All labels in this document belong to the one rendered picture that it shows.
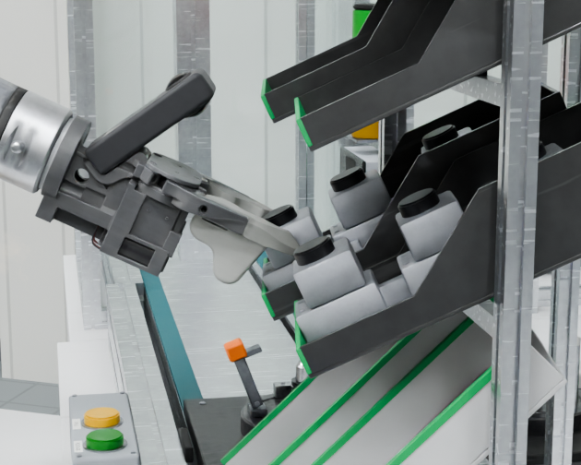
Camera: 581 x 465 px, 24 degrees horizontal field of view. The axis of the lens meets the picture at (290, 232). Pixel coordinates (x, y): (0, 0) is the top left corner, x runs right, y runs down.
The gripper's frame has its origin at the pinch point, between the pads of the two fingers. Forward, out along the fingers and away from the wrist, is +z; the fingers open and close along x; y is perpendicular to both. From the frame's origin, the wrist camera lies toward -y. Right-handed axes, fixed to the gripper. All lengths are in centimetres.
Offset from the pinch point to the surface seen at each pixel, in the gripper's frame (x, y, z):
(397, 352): 4.5, 4.5, 11.4
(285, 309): 4.1, 5.1, 1.7
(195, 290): -111, 37, 0
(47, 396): -323, 148, -19
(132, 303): -86, 36, -9
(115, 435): -27.2, 33.1, -5.1
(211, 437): -27.1, 29.0, 4.3
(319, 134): 18.8, -10.5, -3.1
